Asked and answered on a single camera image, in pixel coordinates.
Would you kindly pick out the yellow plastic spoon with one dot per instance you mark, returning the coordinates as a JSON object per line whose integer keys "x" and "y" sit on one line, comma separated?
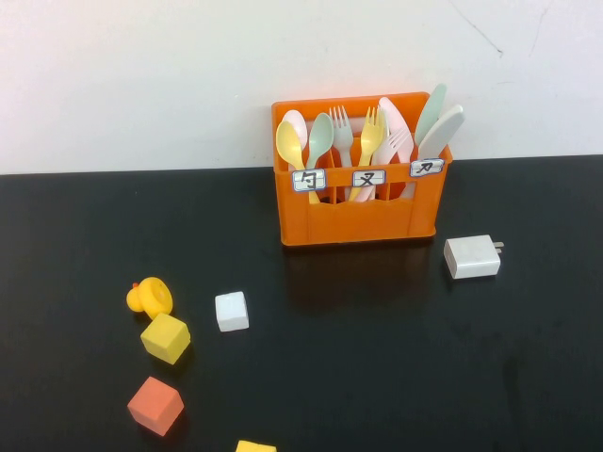
{"x": 289, "y": 143}

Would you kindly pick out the grey plastic fork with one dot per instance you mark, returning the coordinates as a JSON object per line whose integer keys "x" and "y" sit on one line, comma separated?
{"x": 341, "y": 136}

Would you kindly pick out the white foam cube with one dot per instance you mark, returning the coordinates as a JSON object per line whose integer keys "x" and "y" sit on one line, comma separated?
{"x": 231, "y": 311}

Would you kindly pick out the pink plastic fork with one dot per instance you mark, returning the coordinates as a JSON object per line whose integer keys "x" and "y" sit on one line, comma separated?
{"x": 393, "y": 146}

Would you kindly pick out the orange plastic cutlery holder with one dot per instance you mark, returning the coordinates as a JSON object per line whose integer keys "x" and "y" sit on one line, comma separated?
{"x": 367, "y": 226}

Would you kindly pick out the paper label spoon character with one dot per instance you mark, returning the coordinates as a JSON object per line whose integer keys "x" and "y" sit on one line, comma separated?
{"x": 309, "y": 180}

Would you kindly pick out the paper label fork character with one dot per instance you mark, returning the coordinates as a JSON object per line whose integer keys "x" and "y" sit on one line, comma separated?
{"x": 369, "y": 178}

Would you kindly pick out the green plastic spoon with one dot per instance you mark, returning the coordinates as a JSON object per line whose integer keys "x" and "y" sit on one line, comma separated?
{"x": 321, "y": 134}

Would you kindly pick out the pale pink plastic spoon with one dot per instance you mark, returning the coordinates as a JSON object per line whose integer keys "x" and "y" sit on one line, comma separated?
{"x": 299, "y": 120}

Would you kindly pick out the yellow plastic fork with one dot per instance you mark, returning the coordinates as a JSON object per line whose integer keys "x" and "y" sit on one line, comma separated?
{"x": 372, "y": 136}

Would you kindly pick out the paper label knife character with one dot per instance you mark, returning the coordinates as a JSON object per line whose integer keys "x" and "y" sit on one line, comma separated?
{"x": 427, "y": 167}

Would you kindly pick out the pink plastic knife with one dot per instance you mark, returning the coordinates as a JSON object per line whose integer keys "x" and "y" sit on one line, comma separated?
{"x": 398, "y": 117}

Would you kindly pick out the grey plastic knife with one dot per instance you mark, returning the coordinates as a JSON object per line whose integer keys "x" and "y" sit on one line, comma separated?
{"x": 440, "y": 136}

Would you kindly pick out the yellow rubber duck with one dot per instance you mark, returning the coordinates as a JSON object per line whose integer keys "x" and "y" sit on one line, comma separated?
{"x": 151, "y": 296}

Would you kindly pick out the white charger plug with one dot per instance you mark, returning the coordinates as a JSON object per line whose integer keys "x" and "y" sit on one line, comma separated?
{"x": 471, "y": 256}

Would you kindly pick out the green plastic knife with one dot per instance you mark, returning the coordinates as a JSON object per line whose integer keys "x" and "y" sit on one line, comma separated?
{"x": 433, "y": 110}

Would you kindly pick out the yellow foam cube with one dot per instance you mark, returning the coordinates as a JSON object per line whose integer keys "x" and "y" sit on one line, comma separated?
{"x": 165, "y": 339}
{"x": 255, "y": 447}

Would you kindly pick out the orange foam cube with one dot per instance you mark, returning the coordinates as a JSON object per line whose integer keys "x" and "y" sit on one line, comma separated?
{"x": 155, "y": 406}

